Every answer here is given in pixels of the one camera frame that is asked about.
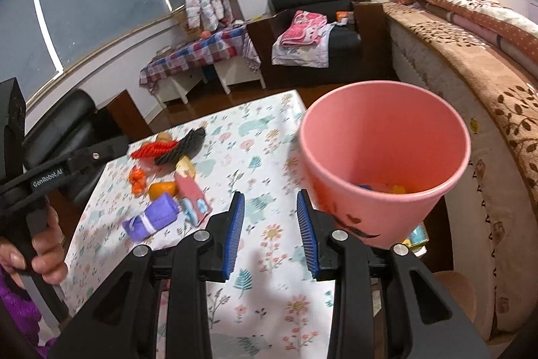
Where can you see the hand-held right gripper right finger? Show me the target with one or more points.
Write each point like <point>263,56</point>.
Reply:
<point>307,233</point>

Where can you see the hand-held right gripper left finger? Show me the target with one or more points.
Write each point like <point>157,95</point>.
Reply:
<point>235,233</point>

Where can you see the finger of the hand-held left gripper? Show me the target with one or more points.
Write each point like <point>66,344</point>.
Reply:
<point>98,154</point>

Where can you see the red foam net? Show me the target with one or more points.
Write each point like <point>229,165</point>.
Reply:
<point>151,151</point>

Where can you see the round wooden disc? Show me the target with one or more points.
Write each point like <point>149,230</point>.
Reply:
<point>164,137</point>

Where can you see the pink plastic bin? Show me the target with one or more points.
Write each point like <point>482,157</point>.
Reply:
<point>378,132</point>

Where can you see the person's left forearm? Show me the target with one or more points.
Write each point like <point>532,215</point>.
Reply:
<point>17,317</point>

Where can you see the person's left hand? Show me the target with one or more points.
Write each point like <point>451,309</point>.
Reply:
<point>48,258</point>

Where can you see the orange plastic scrap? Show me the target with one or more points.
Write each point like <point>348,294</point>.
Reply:
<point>136,180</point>

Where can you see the black armchair with wooden side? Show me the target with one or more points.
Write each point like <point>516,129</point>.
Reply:
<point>63,119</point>

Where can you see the pink carton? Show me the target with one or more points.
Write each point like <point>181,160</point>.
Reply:
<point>191,195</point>

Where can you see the orange toy fruit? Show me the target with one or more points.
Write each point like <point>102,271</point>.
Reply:
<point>162,189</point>

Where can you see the blue scrap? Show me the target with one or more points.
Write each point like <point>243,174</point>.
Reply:
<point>365,187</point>

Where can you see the floral tablecloth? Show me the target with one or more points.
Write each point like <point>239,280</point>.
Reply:
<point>260,157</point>

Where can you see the purple cloth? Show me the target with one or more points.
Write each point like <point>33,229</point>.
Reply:
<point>155,216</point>

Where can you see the cream yellow scrap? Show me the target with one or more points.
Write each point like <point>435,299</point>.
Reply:
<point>185,166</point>

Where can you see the black foam net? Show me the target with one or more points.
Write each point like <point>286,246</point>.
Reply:
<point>185,146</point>

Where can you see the white side table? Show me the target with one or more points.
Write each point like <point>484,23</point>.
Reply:
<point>180,85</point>
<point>239,73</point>

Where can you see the stack of books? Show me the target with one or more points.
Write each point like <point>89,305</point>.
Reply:
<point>417,239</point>

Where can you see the dark window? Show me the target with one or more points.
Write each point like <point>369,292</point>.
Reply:
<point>84,5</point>

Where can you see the checkered tablecloth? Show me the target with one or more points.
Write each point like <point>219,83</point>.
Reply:
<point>197,52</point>

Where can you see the round wooden stool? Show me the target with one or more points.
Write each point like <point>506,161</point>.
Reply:
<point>454,291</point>

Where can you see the white floral cloth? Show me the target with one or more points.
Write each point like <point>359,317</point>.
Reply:
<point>302,54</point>

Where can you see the white bed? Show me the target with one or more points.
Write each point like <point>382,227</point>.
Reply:
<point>420,69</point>

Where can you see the pink folded clothing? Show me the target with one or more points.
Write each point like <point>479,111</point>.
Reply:
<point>302,26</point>

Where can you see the small orange box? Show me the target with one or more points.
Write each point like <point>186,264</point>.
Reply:
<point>344,15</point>

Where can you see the brown leaf blanket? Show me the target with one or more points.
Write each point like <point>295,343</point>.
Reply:
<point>483,77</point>

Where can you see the orange dotted quilt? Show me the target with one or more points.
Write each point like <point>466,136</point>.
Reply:
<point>483,20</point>

